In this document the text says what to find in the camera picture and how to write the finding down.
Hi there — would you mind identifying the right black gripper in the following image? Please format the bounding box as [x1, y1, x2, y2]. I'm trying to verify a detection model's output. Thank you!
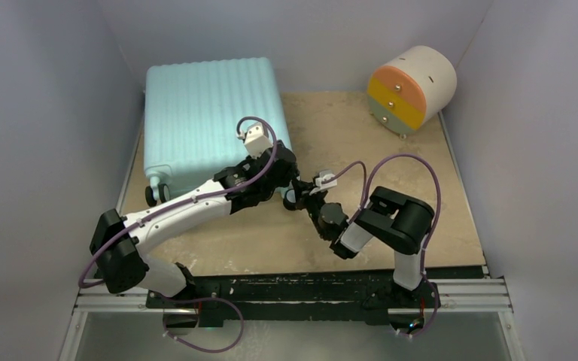
[294, 177, 329, 238]

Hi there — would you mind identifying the light blue suitcase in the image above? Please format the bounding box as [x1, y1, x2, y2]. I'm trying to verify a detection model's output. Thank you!
[144, 57, 291, 206]

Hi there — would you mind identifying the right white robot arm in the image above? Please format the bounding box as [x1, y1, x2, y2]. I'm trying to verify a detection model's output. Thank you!
[283, 180, 435, 306]

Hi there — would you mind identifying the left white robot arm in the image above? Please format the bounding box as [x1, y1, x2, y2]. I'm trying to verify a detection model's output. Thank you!
[89, 142, 298, 308]

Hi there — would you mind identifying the round pastel drawer cabinet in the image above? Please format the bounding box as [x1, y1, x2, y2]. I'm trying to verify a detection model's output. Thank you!
[367, 45, 458, 139]

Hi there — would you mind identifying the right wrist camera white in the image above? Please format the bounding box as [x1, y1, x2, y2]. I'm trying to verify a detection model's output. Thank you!
[309, 169, 337, 195]

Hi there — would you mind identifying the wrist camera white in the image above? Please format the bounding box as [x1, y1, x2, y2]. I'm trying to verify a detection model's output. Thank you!
[309, 169, 337, 195]
[236, 122, 273, 159]

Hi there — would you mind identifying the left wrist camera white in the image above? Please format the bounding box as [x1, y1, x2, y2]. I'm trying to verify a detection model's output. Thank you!
[236, 122, 273, 159]

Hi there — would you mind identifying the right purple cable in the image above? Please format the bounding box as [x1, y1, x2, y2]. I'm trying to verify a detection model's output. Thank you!
[331, 153, 443, 340]

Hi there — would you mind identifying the purple cable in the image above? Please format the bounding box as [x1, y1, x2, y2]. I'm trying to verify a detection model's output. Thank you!
[78, 116, 280, 353]
[331, 153, 443, 340]

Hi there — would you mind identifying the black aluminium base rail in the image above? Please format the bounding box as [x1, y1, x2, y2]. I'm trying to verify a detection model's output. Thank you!
[60, 266, 525, 360]

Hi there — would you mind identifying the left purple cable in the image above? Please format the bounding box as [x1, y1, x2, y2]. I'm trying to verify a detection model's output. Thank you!
[78, 116, 280, 353]

